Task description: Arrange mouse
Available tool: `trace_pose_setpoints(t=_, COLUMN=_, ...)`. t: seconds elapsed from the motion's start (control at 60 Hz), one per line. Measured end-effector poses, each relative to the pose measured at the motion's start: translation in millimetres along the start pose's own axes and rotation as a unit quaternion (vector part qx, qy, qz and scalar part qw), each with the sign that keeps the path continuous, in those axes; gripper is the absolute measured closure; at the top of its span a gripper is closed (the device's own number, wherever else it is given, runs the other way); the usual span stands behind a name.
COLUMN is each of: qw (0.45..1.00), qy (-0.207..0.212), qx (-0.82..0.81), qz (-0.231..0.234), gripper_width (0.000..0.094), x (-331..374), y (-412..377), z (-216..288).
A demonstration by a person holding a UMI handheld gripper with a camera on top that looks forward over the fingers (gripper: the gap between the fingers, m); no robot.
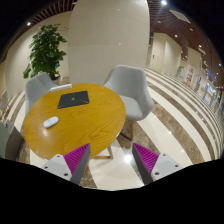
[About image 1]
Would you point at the grey armchair on left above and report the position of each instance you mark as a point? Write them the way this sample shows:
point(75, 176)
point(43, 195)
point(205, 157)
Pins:
point(37, 87)

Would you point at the white computer mouse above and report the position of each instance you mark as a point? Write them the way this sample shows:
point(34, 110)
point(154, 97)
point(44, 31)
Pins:
point(50, 122)

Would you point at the red poster stand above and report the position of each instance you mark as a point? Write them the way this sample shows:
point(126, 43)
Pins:
point(189, 75)

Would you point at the black mouse pad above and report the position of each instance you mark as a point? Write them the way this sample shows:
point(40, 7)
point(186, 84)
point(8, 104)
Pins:
point(73, 99)

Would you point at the grey armchair on right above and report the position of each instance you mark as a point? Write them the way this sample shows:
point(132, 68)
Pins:
point(130, 84)

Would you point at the green potted plant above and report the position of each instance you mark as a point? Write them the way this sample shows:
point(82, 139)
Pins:
point(45, 54)

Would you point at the grey chair at left edge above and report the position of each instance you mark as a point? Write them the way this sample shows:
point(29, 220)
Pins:
point(10, 141)

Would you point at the round wooden table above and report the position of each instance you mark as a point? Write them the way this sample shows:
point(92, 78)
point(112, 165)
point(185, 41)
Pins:
point(97, 123)

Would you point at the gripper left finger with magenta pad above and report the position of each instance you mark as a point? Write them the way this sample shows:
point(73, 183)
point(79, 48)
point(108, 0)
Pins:
point(71, 166)

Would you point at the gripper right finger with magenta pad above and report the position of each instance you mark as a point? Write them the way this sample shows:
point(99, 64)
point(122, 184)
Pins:
point(153, 166)

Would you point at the grey armchair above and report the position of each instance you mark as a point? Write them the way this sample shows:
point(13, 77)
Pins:
point(130, 84)
point(37, 87)

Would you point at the white rectangular device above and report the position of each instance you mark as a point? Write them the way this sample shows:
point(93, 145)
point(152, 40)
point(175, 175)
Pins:
point(61, 87)

